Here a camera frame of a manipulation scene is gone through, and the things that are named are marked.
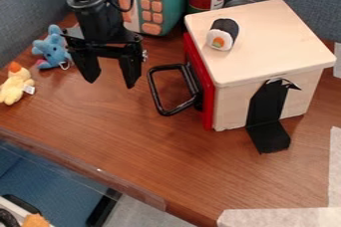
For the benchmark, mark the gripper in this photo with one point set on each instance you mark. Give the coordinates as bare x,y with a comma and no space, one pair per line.
100,27

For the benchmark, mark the teal toy microwave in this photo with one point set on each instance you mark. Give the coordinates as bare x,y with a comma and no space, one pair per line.
155,2

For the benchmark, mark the white wooden cabinet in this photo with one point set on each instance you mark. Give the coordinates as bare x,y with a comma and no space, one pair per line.
271,58

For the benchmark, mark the blue plush animal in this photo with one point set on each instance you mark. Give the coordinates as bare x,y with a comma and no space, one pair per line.
53,48

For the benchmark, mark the toy sushi roll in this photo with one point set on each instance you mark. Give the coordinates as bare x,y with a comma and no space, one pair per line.
222,35

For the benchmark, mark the yellow plush animal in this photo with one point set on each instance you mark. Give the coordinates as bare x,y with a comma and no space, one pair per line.
15,85

